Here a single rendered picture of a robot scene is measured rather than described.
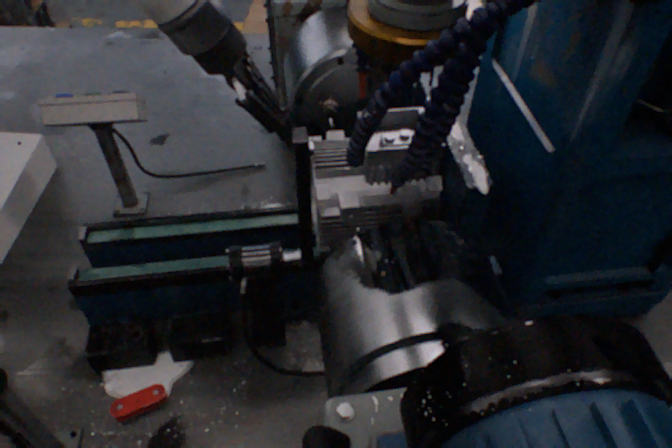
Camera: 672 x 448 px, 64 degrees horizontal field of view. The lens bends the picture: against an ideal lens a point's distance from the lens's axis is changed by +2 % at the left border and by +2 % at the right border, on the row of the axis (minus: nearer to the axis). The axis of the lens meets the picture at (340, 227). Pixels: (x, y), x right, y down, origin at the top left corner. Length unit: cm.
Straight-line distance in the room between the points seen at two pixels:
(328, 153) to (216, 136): 61
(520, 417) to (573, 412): 3
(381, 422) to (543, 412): 22
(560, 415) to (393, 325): 29
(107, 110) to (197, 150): 35
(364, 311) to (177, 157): 87
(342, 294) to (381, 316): 7
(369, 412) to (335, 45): 69
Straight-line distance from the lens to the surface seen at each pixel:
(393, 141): 85
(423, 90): 95
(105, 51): 187
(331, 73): 102
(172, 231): 103
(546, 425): 35
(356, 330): 61
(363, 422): 53
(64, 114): 112
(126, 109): 109
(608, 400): 36
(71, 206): 133
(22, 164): 135
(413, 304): 60
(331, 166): 84
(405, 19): 70
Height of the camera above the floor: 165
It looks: 47 degrees down
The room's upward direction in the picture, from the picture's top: 1 degrees clockwise
